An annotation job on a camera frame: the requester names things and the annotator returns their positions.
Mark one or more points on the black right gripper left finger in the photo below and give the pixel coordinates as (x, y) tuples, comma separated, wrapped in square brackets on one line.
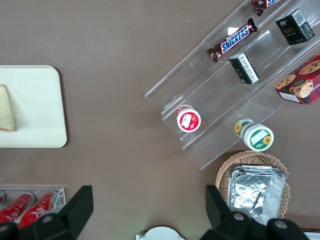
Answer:
[(72, 215)]

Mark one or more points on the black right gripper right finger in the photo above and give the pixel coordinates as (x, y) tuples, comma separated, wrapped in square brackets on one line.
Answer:
[(225, 222)]

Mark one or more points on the triangular sandwich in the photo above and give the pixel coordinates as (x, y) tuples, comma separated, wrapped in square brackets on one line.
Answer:
[(6, 110)]

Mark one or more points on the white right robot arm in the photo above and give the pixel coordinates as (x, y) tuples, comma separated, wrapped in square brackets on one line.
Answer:
[(161, 233)]

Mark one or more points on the light tan wicker basket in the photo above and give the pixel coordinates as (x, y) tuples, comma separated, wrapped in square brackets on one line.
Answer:
[(225, 172)]

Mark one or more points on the beige plastic tray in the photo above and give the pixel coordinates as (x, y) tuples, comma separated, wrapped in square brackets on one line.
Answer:
[(37, 105)]

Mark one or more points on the clear acrylic bottle rack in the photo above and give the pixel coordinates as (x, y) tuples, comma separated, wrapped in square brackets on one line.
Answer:
[(61, 197)]

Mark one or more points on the red cola bottle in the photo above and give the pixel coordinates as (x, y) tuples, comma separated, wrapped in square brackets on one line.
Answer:
[(15, 208), (37, 210)]

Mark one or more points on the stack of foil containers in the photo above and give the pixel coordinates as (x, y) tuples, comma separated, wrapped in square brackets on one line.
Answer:
[(252, 192)]

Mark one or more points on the green lid yogurt cup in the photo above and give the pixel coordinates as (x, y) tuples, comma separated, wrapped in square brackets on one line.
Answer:
[(257, 137)]

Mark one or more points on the red lid yogurt cup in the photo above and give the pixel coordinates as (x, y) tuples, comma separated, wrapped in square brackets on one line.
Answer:
[(189, 121)]

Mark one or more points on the clear acrylic step display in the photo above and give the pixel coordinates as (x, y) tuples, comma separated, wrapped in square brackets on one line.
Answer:
[(220, 100)]

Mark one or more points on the small black carton box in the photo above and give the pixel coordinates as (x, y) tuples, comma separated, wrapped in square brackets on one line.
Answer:
[(295, 27), (243, 68)]

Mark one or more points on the red plaid cookie box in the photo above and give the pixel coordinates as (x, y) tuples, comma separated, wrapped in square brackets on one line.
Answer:
[(302, 85)]

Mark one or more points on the Snickers chocolate bar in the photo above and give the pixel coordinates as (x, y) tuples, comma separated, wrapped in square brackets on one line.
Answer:
[(262, 5), (233, 40)]

